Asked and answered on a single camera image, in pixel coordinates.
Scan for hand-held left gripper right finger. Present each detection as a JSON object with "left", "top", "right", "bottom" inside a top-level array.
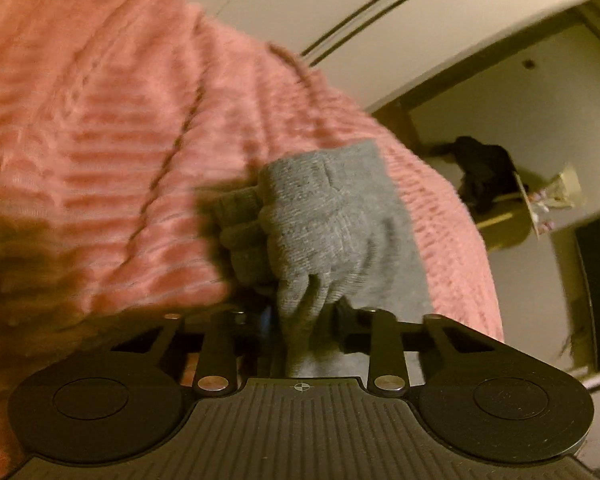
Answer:
[{"left": 332, "top": 299, "right": 502, "bottom": 396}]

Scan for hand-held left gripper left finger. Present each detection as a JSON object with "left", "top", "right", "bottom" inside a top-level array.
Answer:
[{"left": 112, "top": 310, "right": 281, "bottom": 396}]

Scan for grey pants with white drawstring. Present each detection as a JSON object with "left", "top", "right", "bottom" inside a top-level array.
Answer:
[{"left": 212, "top": 141, "right": 436, "bottom": 378}]

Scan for wooden side table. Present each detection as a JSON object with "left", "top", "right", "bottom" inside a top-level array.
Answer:
[{"left": 472, "top": 172, "right": 543, "bottom": 251}]

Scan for dark cloth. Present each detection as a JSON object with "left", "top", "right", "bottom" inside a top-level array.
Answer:
[{"left": 451, "top": 136, "right": 524, "bottom": 212}]

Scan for crinkled packet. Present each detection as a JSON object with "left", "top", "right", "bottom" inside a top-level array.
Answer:
[{"left": 529, "top": 161, "right": 583, "bottom": 237}]

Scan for pink ribbed blanket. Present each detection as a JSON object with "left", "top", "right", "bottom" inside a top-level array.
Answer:
[{"left": 0, "top": 0, "right": 505, "bottom": 467}]

